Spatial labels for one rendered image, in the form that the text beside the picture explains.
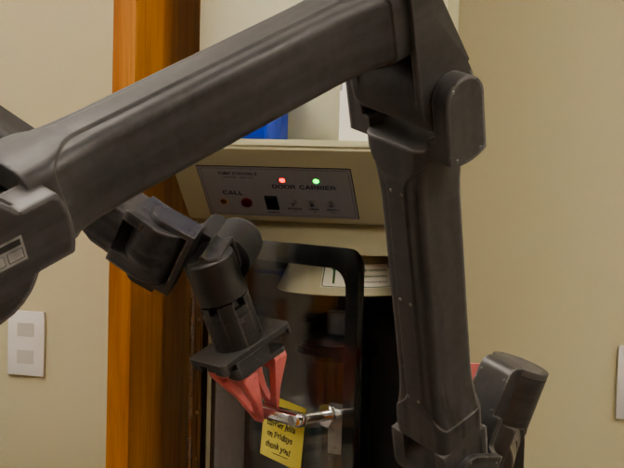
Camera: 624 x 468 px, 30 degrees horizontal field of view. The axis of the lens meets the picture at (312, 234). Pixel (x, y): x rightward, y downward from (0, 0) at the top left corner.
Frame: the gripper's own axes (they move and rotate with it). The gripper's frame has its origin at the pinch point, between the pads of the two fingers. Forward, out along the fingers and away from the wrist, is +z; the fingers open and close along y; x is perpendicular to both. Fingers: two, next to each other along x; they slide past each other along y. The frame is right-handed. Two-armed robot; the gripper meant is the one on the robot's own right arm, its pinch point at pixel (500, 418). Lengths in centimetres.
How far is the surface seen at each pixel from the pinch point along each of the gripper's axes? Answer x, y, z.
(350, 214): 19.5, 21.9, 8.4
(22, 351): 87, -6, 54
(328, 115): 23.5, 34.2, 12.3
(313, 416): 20.0, 0.1, -6.7
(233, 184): 33.4, 25.4, 5.0
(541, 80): -1, 42, 56
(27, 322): 87, -1, 54
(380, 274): 17.2, 14.0, 16.8
